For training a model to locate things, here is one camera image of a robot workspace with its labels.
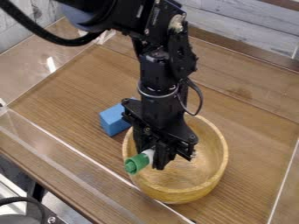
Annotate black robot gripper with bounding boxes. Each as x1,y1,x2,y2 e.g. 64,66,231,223
121,87,199,170

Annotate green white marker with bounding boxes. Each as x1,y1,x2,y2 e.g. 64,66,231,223
124,149,155,175

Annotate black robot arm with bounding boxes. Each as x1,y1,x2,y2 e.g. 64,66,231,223
0,0,199,170

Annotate brown wooden bowl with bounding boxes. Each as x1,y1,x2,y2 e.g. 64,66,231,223
128,115,229,204

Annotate blue foam block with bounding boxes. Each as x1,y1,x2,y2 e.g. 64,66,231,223
98,103,130,137

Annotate black metal stand base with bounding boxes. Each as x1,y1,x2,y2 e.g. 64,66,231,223
0,206,66,224

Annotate clear acrylic triangle bracket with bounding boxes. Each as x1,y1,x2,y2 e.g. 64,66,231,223
77,30,116,45

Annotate black cable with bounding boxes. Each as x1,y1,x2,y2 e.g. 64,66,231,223
0,197,44,224

